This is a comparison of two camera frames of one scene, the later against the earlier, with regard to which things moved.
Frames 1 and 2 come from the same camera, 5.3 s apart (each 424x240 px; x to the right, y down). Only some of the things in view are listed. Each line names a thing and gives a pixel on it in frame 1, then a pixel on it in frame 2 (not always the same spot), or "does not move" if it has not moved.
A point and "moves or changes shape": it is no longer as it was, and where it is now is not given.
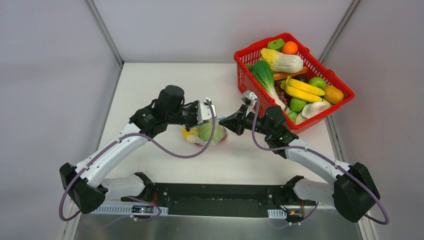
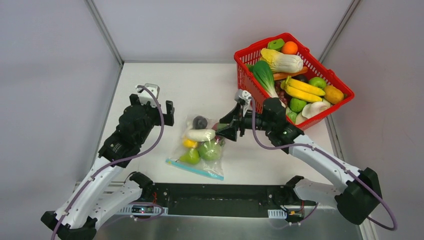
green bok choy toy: (264, 72) does not move
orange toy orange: (289, 47) does not move
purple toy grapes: (284, 95) does not move
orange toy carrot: (282, 76) does not move
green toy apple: (318, 81) does not move
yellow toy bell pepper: (193, 131) → (190, 143)
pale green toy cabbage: (205, 131) → (210, 150)
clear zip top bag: (201, 134) moves or changes shape
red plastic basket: (316, 66) does not move
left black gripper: (191, 117) → (151, 108)
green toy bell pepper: (296, 106) does not move
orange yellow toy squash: (334, 95) does not move
